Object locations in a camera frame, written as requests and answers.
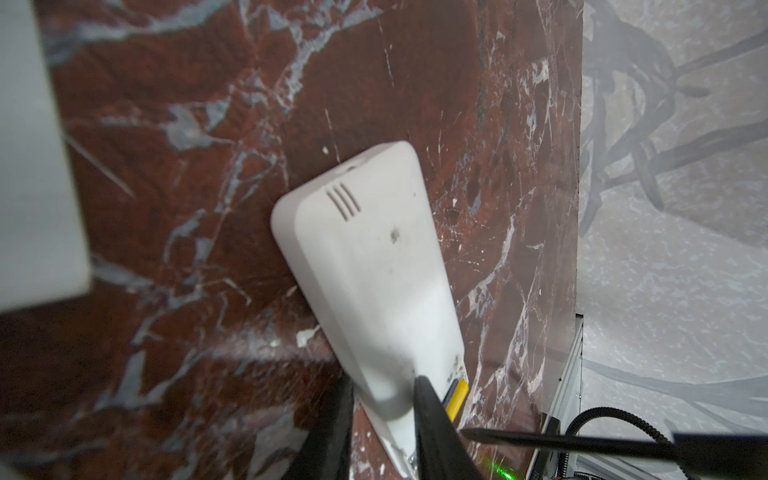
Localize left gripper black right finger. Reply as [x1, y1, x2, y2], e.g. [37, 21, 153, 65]
[413, 376, 482, 480]

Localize left black corrugated cable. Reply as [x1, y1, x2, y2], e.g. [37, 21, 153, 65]
[554, 406, 703, 480]

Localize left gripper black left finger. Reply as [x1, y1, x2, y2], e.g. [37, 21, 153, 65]
[282, 374, 355, 480]

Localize yellow battery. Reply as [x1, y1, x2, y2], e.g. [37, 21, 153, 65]
[443, 378, 469, 422]

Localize white remote control yellow buttons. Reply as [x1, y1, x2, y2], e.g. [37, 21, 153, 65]
[271, 141, 467, 478]

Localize pink handled screwdriver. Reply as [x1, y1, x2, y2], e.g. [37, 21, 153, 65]
[461, 428, 767, 479]

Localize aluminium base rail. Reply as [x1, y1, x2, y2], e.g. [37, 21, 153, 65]
[527, 313, 584, 479]

